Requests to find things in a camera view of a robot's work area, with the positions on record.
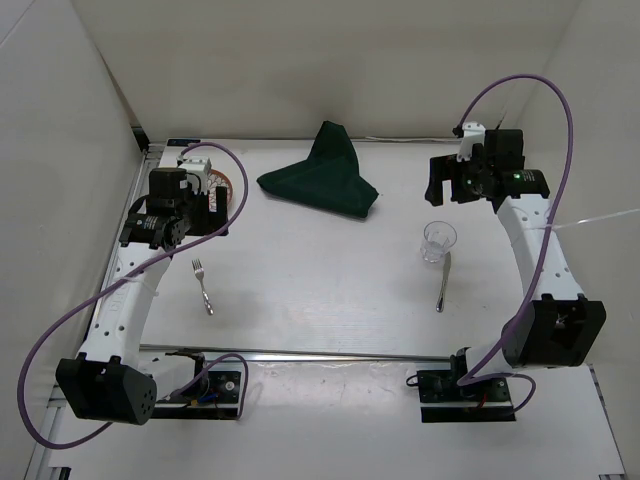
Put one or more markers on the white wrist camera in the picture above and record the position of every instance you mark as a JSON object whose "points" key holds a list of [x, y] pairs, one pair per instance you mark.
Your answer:
{"points": [[469, 134], [198, 165]]}

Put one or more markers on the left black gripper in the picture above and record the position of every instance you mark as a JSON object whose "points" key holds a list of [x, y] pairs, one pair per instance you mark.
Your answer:
{"points": [[212, 223]]}

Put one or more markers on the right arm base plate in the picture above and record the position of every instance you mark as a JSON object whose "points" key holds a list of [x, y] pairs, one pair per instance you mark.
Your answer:
{"points": [[443, 401]]}

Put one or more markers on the white zip tie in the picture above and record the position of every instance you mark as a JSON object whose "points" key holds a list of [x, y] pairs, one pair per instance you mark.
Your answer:
{"points": [[595, 219]]}

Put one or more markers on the silver knife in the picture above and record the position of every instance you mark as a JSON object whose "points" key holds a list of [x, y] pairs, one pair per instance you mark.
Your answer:
{"points": [[444, 282]]}

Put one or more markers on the orange patterned plate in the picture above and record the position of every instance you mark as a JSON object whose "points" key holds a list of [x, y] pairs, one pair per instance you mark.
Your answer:
{"points": [[218, 179]]}

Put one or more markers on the clear drinking glass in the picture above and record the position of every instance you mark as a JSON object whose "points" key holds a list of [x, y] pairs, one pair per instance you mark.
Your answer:
{"points": [[438, 239]]}

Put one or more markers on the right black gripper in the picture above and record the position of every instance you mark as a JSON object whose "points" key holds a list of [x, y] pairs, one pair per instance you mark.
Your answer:
{"points": [[440, 171]]}

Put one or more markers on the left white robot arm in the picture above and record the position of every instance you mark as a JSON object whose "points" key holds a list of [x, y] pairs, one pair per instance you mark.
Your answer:
{"points": [[105, 381]]}

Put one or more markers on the silver fork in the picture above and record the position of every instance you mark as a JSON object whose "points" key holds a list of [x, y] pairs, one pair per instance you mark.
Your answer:
{"points": [[199, 275]]}

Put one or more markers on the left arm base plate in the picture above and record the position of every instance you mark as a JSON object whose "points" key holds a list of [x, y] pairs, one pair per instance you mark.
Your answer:
{"points": [[191, 387]]}

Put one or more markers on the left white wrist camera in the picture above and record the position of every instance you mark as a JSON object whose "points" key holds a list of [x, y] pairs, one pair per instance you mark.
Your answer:
{"points": [[198, 165]]}

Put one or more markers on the dark green cloth napkin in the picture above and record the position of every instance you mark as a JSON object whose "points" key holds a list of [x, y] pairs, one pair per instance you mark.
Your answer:
{"points": [[328, 179]]}

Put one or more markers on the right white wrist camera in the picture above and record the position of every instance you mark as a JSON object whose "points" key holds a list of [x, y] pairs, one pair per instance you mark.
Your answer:
{"points": [[469, 134]]}

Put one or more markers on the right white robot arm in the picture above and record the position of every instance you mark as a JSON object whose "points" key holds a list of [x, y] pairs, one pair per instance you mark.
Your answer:
{"points": [[556, 324]]}

